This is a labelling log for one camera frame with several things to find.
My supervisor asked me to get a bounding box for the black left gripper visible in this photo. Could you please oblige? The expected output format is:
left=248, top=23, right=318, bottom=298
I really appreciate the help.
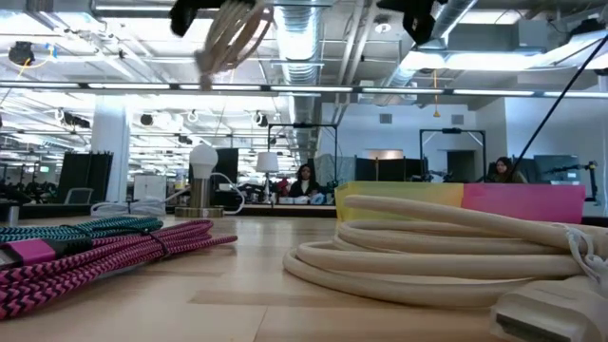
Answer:
left=169, top=0, right=257, bottom=38

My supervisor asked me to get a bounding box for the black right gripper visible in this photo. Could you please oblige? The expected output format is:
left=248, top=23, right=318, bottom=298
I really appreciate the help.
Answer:
left=377, top=0, right=447, bottom=46

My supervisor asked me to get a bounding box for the beige USB cable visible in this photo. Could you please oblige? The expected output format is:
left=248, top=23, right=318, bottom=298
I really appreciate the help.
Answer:
left=282, top=193, right=608, bottom=342
left=193, top=0, right=276, bottom=92

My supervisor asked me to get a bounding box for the teal black braided USB cable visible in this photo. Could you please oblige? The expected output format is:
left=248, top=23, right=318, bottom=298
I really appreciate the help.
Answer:
left=0, top=216, right=165, bottom=244

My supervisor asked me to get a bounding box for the pink black braided USB cable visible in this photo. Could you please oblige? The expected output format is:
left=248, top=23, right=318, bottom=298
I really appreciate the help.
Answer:
left=0, top=218, right=238, bottom=321

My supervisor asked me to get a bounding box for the long ceiling light strip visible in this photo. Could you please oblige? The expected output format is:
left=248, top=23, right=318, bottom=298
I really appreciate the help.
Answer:
left=0, top=80, right=608, bottom=99

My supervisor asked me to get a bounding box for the white building pillar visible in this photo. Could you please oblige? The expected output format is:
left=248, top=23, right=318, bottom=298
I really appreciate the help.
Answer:
left=89, top=93, right=133, bottom=204

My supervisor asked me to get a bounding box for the table lamp with white bulb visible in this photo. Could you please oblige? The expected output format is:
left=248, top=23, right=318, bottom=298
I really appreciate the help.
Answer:
left=174, top=142, right=225, bottom=219

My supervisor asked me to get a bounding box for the yellow plastic bin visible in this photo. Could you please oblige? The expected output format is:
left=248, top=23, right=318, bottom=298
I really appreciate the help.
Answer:
left=333, top=180, right=466, bottom=222

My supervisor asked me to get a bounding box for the person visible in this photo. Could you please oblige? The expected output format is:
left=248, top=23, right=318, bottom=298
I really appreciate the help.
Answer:
left=288, top=162, right=322, bottom=199
left=484, top=156, right=528, bottom=184

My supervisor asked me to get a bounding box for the white shade lamp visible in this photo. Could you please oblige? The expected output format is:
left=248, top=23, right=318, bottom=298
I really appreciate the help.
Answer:
left=255, top=151, right=280, bottom=204

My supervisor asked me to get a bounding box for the white cabinet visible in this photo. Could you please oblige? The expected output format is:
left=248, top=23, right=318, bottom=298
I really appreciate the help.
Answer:
left=132, top=174, right=168, bottom=203

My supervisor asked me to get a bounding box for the black partition screen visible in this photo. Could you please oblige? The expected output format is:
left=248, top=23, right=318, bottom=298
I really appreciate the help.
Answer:
left=55, top=151, right=115, bottom=205

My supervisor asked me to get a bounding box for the dark computer monitor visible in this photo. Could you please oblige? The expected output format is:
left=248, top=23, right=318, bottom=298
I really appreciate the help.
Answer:
left=534, top=154, right=581, bottom=185

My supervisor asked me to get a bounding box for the red plastic bin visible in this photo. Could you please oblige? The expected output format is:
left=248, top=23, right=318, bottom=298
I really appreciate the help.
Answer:
left=461, top=182, right=586, bottom=225

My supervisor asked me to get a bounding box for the grey office chair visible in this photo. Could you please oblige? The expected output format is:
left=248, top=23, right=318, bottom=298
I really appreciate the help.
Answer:
left=63, top=186, right=95, bottom=206

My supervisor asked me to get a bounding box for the black articulated stand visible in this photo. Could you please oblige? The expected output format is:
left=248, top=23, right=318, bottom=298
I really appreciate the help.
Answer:
left=541, top=160, right=600, bottom=206

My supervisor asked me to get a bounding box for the black robot rig frame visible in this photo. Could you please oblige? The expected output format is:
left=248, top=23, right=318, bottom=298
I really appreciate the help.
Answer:
left=418, top=127, right=488, bottom=181
left=266, top=122, right=339, bottom=191

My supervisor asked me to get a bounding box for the silver ceiling air duct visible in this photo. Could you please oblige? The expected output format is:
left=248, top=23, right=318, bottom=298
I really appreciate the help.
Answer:
left=270, top=0, right=329, bottom=158

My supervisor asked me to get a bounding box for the black ceiling cable reel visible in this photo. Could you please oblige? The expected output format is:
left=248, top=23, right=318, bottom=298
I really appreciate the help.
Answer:
left=8, top=40, right=37, bottom=67

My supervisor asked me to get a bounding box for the white lamp cord with switch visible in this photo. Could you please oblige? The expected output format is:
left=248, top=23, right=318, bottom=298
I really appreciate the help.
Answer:
left=89, top=170, right=247, bottom=218

